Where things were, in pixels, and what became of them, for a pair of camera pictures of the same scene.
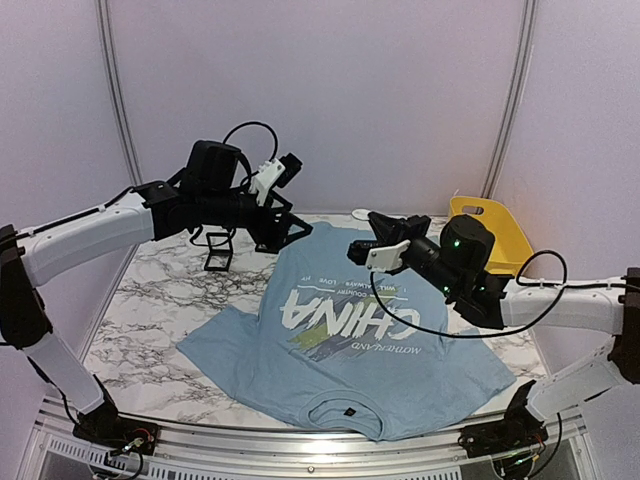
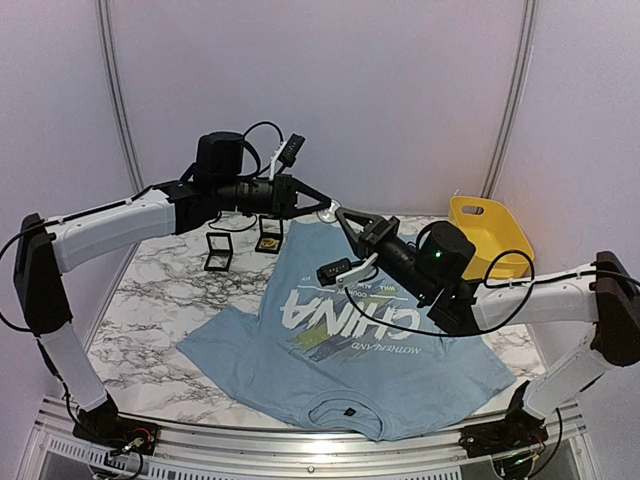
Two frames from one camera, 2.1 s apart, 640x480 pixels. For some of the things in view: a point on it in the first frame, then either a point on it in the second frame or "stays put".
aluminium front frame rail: (46, 448) stays put
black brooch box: (220, 252) stays put
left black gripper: (276, 238) to (284, 204)
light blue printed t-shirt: (355, 350) stays put
